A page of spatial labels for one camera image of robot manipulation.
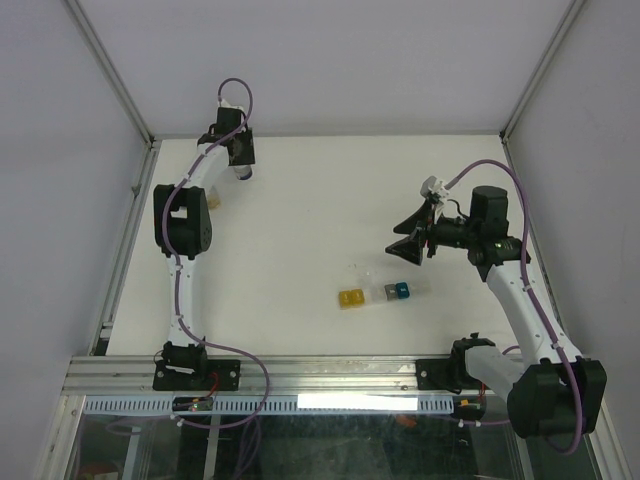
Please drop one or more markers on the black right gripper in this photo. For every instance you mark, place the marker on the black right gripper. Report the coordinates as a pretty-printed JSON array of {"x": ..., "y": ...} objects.
[{"x": 411, "y": 247}]

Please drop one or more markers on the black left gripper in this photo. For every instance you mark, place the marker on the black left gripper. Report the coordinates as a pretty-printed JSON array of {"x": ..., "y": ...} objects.
[{"x": 249, "y": 156}]

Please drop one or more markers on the weekly pill organizer strip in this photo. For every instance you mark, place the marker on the weekly pill organizer strip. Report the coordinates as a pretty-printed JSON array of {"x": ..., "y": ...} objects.
[{"x": 374, "y": 294}]

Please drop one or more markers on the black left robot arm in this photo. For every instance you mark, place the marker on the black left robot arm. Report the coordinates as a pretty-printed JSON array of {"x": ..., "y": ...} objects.
[{"x": 183, "y": 231}]

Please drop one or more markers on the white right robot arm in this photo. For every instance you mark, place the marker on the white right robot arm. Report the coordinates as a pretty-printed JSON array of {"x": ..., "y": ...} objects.
[{"x": 555, "y": 389}]

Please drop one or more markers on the clear glass bottle orange cap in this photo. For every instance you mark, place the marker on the clear glass bottle orange cap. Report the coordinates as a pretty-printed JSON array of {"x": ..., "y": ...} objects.
[{"x": 213, "y": 198}]

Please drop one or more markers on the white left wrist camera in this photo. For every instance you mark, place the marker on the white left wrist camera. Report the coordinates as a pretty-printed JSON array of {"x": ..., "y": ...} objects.
[{"x": 232, "y": 104}]

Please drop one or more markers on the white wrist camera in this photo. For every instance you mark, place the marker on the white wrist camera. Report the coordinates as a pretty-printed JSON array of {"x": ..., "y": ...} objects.
[
  {"x": 232, "y": 104},
  {"x": 434, "y": 189}
]

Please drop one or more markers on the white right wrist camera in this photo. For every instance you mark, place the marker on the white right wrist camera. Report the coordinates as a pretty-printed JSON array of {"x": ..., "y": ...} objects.
[{"x": 434, "y": 189}]

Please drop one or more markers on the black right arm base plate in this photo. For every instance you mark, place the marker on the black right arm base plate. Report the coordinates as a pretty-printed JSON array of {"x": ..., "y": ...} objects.
[{"x": 451, "y": 375}]

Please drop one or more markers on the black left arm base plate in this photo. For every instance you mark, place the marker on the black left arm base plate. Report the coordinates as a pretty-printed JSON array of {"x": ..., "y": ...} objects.
[{"x": 222, "y": 374}]

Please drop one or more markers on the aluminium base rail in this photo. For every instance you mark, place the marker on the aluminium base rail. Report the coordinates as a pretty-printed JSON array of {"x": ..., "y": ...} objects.
[{"x": 378, "y": 374}]

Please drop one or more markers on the white slotted cable duct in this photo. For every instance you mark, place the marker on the white slotted cable duct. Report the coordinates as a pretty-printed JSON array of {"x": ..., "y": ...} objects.
[{"x": 308, "y": 403}]

